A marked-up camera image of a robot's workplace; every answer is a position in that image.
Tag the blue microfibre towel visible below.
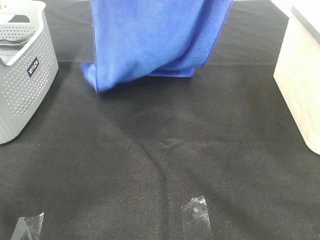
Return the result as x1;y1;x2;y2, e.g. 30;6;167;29
82;0;233;93

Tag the grey towel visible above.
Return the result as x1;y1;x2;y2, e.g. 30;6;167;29
0;35;31;64

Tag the black table cloth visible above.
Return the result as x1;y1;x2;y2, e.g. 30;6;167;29
0;0;320;240

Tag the grey perforated laundry basket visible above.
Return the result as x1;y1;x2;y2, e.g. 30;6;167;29
0;0;59;144

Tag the white plastic storage basket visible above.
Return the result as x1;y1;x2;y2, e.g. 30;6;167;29
273;0;320;154

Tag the clear tape strip left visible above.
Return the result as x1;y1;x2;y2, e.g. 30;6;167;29
11;212;44;240

